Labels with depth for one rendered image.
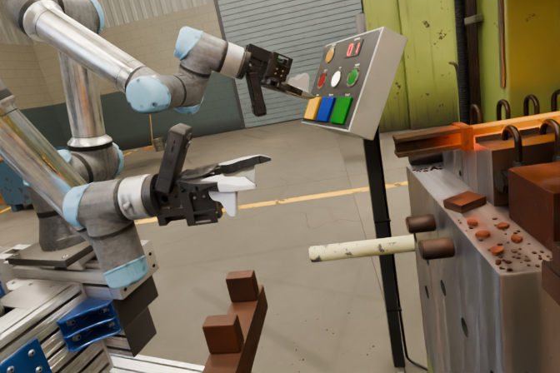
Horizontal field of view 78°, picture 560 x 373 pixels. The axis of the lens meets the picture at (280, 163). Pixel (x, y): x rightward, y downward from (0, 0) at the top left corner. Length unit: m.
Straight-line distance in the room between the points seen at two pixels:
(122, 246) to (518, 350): 0.57
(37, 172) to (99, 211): 0.16
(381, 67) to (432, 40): 4.37
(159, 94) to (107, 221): 0.26
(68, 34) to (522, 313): 0.88
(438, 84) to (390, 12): 1.20
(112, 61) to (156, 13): 8.54
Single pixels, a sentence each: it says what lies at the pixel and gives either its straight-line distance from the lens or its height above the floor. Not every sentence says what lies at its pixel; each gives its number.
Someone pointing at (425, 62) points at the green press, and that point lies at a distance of 5.31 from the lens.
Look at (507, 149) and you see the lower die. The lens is 0.52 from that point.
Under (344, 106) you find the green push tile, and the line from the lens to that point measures 0.96.
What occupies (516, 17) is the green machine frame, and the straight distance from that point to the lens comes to 0.80.
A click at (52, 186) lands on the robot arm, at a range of 0.77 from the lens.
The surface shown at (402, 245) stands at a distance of 1.02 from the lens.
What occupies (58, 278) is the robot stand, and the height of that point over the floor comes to 0.73.
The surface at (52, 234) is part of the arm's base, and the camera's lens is 1.05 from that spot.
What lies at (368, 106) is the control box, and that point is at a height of 1.01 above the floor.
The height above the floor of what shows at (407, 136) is 1.01.
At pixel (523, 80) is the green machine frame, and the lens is 0.81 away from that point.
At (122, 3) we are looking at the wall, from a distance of 9.73.
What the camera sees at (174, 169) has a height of 1.02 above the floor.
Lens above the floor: 1.13
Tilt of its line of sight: 14 degrees down
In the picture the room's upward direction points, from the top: 11 degrees counter-clockwise
